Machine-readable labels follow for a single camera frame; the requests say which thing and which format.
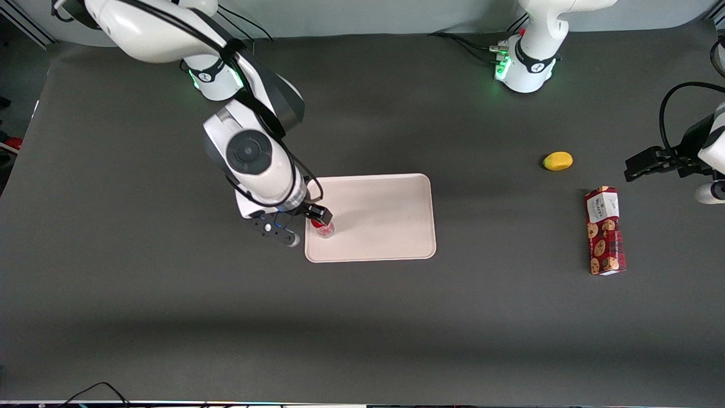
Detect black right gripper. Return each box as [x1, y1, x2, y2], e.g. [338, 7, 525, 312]
[234, 187, 334, 226]

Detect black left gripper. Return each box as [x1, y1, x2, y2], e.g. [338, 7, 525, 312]
[625, 113, 715, 182]

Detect beige rectangular tray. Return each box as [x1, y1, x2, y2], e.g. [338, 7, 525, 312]
[304, 173, 437, 264]

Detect red cookie box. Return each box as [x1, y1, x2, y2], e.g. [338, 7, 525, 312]
[583, 185, 628, 277]

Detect yellow lemon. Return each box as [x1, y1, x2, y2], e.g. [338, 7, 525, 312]
[542, 151, 574, 172]

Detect black looped gripper cable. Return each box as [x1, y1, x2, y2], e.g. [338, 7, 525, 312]
[658, 82, 725, 155]

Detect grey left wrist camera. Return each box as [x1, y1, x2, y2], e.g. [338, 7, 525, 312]
[695, 180, 725, 205]

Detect black right arm base cables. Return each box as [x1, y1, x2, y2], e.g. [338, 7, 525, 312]
[215, 7, 275, 43]

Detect black arm base cables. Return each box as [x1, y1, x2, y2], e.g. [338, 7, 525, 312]
[215, 7, 275, 43]
[429, 11, 530, 66]

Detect black left arm base cables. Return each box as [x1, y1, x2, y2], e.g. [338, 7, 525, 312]
[429, 11, 530, 66]

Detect black cable at table edge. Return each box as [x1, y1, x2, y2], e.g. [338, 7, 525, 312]
[56, 381, 132, 408]

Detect aluminium frame rail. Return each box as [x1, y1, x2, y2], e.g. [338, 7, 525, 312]
[0, 10, 58, 49]

